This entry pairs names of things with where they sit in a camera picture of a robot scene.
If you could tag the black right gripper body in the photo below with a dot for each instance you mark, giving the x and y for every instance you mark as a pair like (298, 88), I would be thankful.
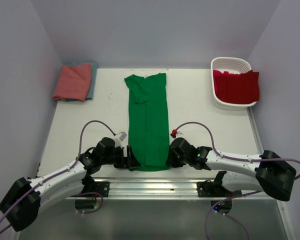
(176, 161)

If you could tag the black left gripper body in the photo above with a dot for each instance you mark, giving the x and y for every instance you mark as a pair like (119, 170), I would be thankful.
(116, 158)

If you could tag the green t-shirt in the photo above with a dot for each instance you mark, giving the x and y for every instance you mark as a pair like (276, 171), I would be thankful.
(148, 131)

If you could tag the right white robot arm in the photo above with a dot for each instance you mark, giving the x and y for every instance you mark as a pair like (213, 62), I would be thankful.
(252, 173)

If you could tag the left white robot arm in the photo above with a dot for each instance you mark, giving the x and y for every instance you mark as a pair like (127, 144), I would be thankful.
(28, 197)

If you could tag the folded salmon pink t-shirt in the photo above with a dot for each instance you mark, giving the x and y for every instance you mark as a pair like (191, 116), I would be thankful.
(73, 82)

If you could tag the red t-shirt in basket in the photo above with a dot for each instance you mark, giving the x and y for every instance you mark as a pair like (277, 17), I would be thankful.
(241, 89)

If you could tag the folded light blue t-shirt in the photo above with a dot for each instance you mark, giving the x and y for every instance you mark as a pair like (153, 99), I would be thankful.
(94, 68)

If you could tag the white perforated laundry basket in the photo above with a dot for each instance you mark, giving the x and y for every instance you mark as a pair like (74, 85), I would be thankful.
(232, 65)

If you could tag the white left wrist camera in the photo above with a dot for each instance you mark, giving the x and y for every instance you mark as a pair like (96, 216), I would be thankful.
(119, 139)

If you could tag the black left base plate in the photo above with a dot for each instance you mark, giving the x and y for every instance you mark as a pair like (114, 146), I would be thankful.
(100, 187)

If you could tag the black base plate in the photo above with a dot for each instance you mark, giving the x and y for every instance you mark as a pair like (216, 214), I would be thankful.
(207, 188)
(100, 187)

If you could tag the aluminium mounting rail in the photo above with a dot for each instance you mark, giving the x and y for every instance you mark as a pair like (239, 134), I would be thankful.
(153, 188)

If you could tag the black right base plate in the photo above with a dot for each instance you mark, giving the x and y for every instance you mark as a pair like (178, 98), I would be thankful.
(207, 188)

